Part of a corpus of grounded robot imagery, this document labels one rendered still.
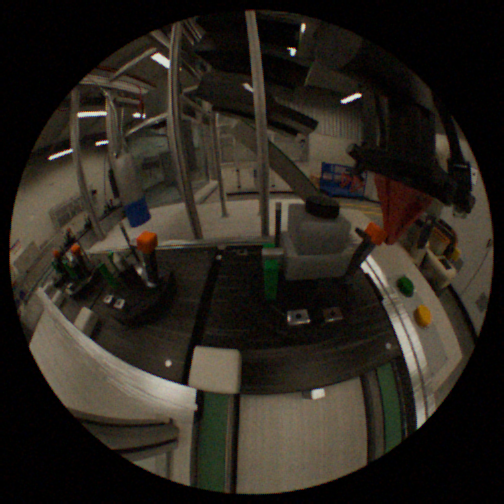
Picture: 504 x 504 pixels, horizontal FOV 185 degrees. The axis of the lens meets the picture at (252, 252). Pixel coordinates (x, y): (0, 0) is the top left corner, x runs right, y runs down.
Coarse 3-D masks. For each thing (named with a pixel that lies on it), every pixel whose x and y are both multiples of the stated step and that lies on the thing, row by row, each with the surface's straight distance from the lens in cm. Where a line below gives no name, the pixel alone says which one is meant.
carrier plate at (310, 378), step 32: (224, 256) 26; (256, 256) 26; (224, 288) 21; (224, 320) 18; (352, 320) 21; (384, 320) 24; (256, 352) 17; (288, 352) 17; (320, 352) 18; (352, 352) 19; (384, 352) 22; (256, 384) 16; (288, 384) 16; (320, 384) 17
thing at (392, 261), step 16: (352, 224) 74; (384, 256) 60; (400, 256) 68; (384, 272) 52; (400, 272) 58; (416, 272) 66; (416, 288) 58; (432, 304) 60; (448, 320) 64; (448, 336) 60; (448, 352) 57; (448, 368) 56; (432, 384) 48
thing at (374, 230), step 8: (368, 224) 18; (376, 224) 19; (360, 232) 17; (368, 232) 18; (376, 232) 17; (384, 232) 18; (368, 240) 17; (376, 240) 18; (360, 248) 19; (368, 248) 18; (352, 256) 19; (360, 256) 18; (352, 264) 19; (360, 264) 19; (352, 272) 19
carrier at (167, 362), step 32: (128, 256) 41; (160, 256) 33; (192, 256) 29; (128, 288) 27; (160, 288) 23; (192, 288) 23; (96, 320) 32; (128, 320) 23; (160, 320) 22; (192, 320) 20; (128, 352) 23; (160, 352) 20; (192, 352) 19
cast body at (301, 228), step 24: (288, 216) 14; (312, 216) 12; (336, 216) 13; (288, 240) 14; (312, 240) 12; (336, 240) 13; (264, 264) 15; (288, 264) 13; (312, 264) 13; (336, 264) 14
